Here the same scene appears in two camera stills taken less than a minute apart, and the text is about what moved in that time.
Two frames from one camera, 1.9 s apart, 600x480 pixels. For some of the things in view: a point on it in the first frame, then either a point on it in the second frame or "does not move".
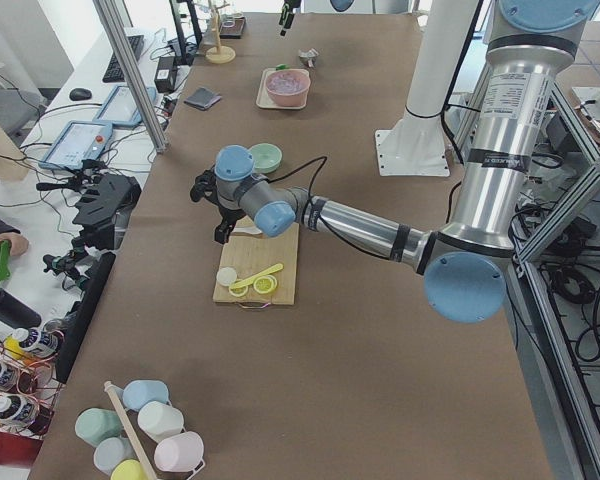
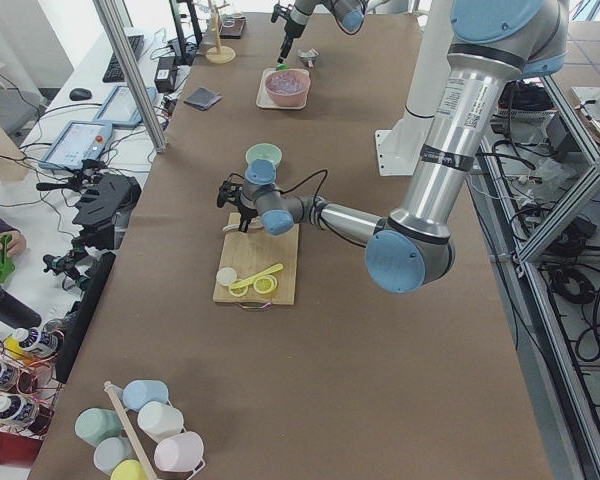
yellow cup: (131, 469) does not move
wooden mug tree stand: (219, 54) does not move
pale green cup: (95, 424) does not move
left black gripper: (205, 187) → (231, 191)
